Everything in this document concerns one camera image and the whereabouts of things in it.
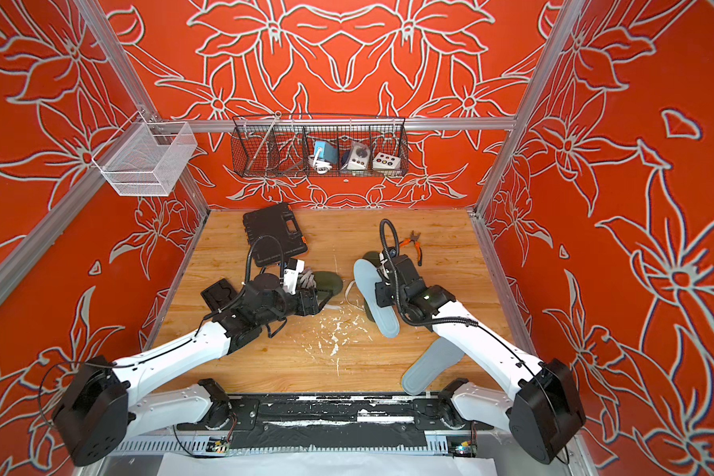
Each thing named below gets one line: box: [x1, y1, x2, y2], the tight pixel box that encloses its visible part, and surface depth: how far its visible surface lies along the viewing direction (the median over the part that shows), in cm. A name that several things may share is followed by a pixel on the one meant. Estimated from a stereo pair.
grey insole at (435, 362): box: [401, 337, 466, 396], surface depth 81 cm
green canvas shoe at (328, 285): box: [313, 270, 344, 307], surface depth 95 cm
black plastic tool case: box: [242, 202, 308, 267], surface depth 112 cm
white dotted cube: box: [372, 151, 402, 170], surface depth 96 cm
